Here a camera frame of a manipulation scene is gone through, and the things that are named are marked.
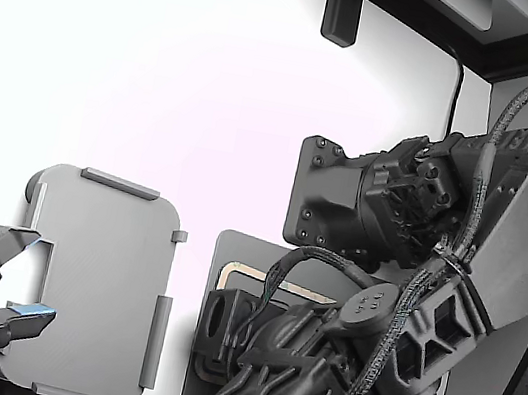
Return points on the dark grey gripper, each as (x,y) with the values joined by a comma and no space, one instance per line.
(301,335)

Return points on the beige rectangular adhesive frame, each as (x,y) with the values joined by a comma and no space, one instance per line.
(251,271)

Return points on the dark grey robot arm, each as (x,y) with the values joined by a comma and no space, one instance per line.
(325,192)

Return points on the light grey holder plate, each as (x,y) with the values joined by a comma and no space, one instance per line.
(103,282)

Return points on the large light grey panel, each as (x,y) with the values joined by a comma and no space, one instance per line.
(454,1)

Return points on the small light grey panel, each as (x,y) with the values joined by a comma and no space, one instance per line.
(519,3)

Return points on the dark grey frame tray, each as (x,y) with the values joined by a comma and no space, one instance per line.
(245,250)

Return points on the long dark grey bracket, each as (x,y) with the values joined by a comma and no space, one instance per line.
(344,8)

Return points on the black enclosure frame rail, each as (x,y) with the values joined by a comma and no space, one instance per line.
(521,53)

